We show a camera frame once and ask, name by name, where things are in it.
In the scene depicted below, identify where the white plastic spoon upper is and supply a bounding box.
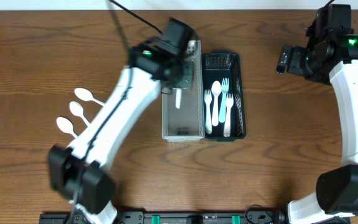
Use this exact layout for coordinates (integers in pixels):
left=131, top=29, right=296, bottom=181
left=74, top=88, right=105, bottom=106

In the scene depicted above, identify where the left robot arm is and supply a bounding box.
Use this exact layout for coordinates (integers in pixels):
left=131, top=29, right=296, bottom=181
left=48, top=49, right=169, bottom=223

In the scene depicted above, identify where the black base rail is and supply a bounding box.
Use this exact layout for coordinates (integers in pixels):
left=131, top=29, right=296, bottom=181
left=39, top=203, right=290, bottom=224

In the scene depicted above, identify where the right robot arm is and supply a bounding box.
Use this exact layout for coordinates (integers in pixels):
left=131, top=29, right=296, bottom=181
left=276, top=33, right=358, bottom=223

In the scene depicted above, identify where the translucent plastic spoon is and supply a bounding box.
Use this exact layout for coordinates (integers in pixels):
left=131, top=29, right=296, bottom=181
left=175, top=88, right=182, bottom=109

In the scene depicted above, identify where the white plastic spoon lower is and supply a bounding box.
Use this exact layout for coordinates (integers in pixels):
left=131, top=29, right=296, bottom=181
left=56, top=116, right=78, bottom=138

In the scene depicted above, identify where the teal plastic fork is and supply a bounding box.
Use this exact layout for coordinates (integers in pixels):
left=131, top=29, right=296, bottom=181
left=219, top=78, right=229, bottom=123

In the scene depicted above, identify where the clear plastic basket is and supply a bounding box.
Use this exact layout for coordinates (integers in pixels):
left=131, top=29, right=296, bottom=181
left=162, top=40, right=204, bottom=142

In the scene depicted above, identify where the white plastic spoon middle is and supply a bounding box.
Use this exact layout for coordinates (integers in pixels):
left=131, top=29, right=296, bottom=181
left=69, top=101, right=90, bottom=126

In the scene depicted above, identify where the white spoon in basket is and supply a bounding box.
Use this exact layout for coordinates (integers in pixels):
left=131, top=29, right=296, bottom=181
left=211, top=81, right=221, bottom=126

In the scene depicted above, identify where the white plastic fork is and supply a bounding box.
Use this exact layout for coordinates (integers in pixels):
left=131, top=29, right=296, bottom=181
left=204, top=90, right=212, bottom=134
left=223, top=93, right=234, bottom=137

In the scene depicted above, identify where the black plastic basket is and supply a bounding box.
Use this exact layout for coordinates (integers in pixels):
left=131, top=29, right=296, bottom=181
left=202, top=51, right=246, bottom=142

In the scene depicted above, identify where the white plastic spoon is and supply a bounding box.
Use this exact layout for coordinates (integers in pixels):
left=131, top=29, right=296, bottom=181
left=56, top=116, right=78, bottom=138
left=74, top=88, right=105, bottom=106
left=69, top=101, right=90, bottom=126

